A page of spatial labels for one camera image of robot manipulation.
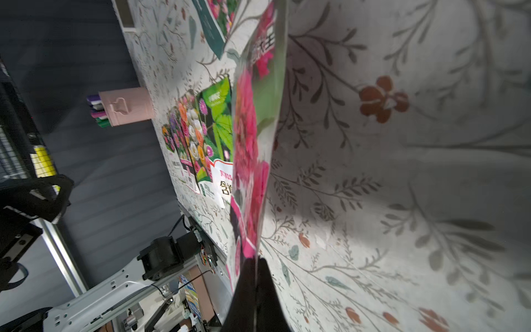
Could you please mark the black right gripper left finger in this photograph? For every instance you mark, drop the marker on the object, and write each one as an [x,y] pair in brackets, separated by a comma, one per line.
[243,306]

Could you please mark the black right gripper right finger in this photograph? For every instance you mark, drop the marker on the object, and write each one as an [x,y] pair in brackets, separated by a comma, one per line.
[270,317]

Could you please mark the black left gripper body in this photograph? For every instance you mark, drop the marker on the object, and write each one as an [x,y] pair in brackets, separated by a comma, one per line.
[22,202]

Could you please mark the chrysanthemum seed packet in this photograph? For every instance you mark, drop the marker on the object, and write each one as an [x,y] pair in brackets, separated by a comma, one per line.
[174,144]

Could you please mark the green mimosa seed packet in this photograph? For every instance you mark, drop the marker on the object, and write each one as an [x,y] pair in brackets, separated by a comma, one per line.
[214,142]

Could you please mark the pink hollyhock seed packet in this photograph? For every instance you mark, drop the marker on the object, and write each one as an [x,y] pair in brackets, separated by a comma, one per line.
[257,99]

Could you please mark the pink field flowers seed packet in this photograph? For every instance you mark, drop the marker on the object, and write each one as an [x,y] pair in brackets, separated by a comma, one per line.
[217,17]

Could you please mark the mixed ranunculus seed packet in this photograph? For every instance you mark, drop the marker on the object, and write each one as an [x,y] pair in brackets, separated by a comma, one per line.
[190,133]

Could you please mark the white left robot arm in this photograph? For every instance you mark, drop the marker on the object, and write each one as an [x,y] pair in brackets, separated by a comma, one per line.
[161,260]

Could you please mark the pink pen cup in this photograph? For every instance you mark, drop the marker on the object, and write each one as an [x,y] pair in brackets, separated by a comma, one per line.
[121,107]

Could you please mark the black wire wall basket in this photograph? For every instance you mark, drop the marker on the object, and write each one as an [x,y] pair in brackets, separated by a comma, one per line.
[23,152]

